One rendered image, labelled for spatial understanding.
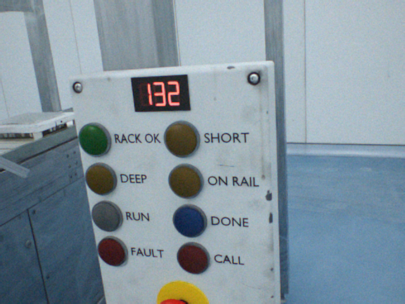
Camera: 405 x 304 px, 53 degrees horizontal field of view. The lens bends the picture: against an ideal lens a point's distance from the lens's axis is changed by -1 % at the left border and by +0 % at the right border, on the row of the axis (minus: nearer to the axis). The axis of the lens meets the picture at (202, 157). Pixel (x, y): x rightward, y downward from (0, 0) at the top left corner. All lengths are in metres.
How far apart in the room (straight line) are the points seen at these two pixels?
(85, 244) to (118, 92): 1.34
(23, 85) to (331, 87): 3.42
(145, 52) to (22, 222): 1.03
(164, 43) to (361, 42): 3.30
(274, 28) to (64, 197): 0.94
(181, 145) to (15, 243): 1.07
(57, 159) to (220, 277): 1.08
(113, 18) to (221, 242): 0.23
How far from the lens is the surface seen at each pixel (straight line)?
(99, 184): 0.37
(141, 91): 0.33
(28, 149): 1.29
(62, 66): 4.80
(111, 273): 0.42
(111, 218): 0.38
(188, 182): 0.33
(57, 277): 1.54
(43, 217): 1.44
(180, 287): 0.39
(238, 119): 0.31
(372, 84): 3.69
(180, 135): 0.32
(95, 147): 0.36
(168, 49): 0.42
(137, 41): 0.40
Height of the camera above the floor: 1.09
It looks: 16 degrees down
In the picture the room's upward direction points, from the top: 5 degrees counter-clockwise
